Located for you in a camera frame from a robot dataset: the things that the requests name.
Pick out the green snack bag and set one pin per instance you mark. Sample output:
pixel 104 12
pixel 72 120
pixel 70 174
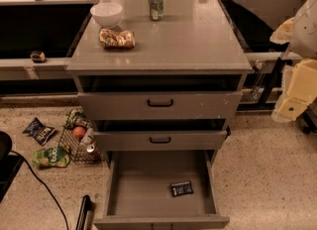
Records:
pixel 56 157

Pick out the grey bottom drawer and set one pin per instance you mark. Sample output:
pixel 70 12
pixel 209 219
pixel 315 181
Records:
pixel 139 195

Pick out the blue chip bag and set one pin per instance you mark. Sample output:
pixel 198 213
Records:
pixel 40 132

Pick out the white bowl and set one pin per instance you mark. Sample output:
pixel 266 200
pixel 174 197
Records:
pixel 107 15

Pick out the grey drawer cabinet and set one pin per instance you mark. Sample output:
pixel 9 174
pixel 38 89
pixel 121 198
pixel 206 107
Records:
pixel 192 49

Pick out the black bar object on floor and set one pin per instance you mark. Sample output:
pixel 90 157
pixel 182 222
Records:
pixel 85 216

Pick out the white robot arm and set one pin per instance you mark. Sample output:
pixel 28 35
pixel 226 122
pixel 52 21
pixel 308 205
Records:
pixel 303 43

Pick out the green bag in basket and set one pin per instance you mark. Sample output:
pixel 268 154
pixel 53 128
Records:
pixel 75 118

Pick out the grey middle drawer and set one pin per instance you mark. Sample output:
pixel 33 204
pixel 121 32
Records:
pixel 160 141

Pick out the grey top drawer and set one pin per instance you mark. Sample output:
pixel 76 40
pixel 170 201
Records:
pixel 159 105

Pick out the small tape measure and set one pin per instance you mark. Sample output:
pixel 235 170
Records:
pixel 37 56

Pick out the black device at left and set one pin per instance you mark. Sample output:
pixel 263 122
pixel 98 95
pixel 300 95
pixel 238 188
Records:
pixel 9 164

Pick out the green soda can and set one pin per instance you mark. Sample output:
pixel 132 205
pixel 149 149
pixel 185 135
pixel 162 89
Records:
pixel 156 9

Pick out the wire basket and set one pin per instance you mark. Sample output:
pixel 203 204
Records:
pixel 76 153

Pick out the orange fruit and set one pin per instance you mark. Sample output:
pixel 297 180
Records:
pixel 78 132

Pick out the brown snack bag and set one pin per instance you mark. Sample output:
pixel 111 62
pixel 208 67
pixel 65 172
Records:
pixel 117 40

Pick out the grey drawer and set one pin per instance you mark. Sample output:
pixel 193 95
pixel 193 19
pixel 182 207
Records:
pixel 159 105
pixel 139 195
pixel 160 141

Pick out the white bottle in basket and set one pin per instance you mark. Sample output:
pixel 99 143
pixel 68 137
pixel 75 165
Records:
pixel 88 137

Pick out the dark blue rxbar wrapper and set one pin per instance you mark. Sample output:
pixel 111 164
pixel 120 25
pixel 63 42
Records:
pixel 181 188

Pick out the black stand with tray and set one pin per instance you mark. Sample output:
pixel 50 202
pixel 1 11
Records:
pixel 253 22

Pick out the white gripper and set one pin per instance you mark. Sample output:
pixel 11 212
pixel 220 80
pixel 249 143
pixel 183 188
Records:
pixel 305 34

